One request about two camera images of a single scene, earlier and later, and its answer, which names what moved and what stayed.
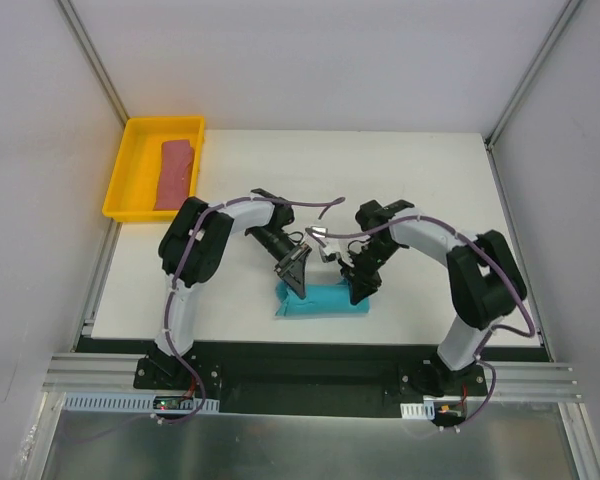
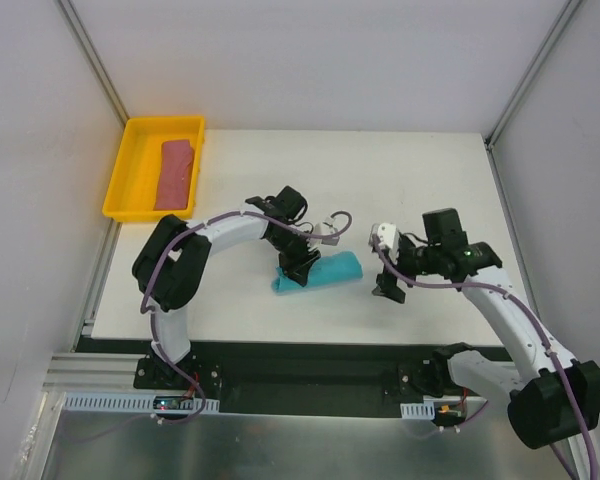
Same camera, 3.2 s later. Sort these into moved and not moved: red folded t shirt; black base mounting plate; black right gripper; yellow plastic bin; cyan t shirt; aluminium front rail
Moved: cyan t shirt; black right gripper
Not moved: red folded t shirt; aluminium front rail; yellow plastic bin; black base mounting plate
